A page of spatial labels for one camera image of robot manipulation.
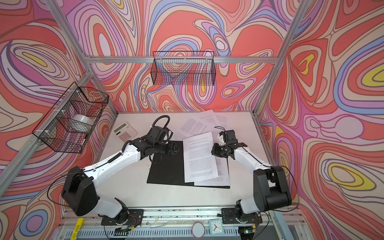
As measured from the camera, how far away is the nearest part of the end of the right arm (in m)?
0.66

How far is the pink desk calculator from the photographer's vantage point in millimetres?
1052

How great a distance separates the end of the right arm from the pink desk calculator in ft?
2.02
